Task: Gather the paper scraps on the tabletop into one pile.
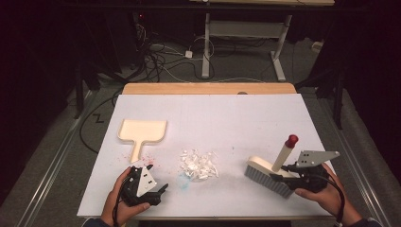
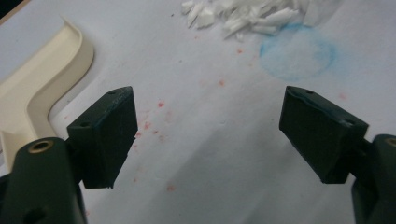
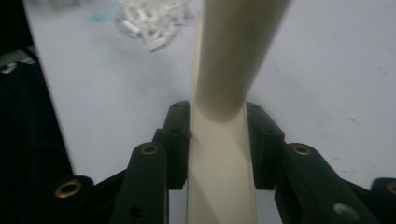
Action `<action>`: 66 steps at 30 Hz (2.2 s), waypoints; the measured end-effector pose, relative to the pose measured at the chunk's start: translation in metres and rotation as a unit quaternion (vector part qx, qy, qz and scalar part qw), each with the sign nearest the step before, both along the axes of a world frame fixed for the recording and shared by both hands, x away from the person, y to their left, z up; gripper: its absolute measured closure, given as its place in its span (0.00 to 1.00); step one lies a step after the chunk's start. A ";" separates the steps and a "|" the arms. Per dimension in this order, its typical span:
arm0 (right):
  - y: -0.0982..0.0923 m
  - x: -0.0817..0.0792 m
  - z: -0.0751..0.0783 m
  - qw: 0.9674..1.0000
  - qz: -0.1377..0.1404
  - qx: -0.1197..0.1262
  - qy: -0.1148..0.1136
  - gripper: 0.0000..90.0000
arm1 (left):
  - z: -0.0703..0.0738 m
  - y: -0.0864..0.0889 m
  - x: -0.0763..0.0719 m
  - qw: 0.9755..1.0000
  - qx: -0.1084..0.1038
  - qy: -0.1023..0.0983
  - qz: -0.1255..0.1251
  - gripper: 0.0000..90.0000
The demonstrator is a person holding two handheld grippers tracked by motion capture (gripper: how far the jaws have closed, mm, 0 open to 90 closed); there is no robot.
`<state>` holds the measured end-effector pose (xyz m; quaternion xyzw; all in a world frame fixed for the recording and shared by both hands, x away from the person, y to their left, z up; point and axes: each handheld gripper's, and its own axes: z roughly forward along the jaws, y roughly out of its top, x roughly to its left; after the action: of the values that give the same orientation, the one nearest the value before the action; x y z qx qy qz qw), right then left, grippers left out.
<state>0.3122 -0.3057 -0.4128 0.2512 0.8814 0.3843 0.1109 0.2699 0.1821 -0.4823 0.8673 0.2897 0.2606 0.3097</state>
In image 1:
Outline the black floor cable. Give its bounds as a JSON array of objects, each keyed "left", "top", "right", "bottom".
[{"left": 78, "top": 89, "right": 125, "bottom": 155}]

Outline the white table mat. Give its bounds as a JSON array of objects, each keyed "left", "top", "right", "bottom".
[{"left": 77, "top": 94, "right": 336, "bottom": 219}]

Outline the cream plastic dustpan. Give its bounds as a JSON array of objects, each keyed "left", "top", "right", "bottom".
[{"left": 116, "top": 118, "right": 168, "bottom": 165}]

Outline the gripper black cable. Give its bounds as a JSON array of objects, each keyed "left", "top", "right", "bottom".
[
  {"left": 321, "top": 173, "right": 347, "bottom": 227},
  {"left": 112, "top": 178, "right": 131, "bottom": 227}
]

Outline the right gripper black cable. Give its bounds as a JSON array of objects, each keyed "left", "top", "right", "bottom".
[{"left": 321, "top": 173, "right": 347, "bottom": 227}]

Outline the tangle of floor cables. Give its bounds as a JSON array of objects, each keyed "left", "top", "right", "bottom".
[{"left": 131, "top": 23, "right": 218, "bottom": 83}]

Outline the white metal desk frame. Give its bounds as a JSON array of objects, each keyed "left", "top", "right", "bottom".
[{"left": 200, "top": 12, "right": 293, "bottom": 82}]

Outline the aluminium floor rail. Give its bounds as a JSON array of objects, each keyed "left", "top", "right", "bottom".
[
  {"left": 316, "top": 94, "right": 391, "bottom": 227},
  {"left": 13, "top": 89, "right": 96, "bottom": 227}
]

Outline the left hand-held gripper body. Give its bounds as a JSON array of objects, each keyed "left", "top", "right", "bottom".
[{"left": 120, "top": 166, "right": 165, "bottom": 208}]

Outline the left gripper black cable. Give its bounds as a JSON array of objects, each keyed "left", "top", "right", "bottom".
[{"left": 112, "top": 178, "right": 131, "bottom": 227}]

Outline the person's left hand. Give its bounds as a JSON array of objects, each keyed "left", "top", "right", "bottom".
[{"left": 100, "top": 166, "right": 151, "bottom": 227}]

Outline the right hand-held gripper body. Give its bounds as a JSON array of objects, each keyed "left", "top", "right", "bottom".
[{"left": 285, "top": 150, "right": 341, "bottom": 194}]

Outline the person's right hand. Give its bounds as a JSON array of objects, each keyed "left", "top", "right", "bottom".
[{"left": 294, "top": 163, "right": 347, "bottom": 219}]

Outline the cream brush with red cap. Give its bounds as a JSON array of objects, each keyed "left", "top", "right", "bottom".
[{"left": 244, "top": 134, "right": 300, "bottom": 200}]

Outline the wooden table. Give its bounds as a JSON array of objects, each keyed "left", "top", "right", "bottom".
[{"left": 121, "top": 82, "right": 329, "bottom": 221}]

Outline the pile of white paper scraps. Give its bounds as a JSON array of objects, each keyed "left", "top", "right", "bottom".
[{"left": 179, "top": 148, "right": 220, "bottom": 183}]

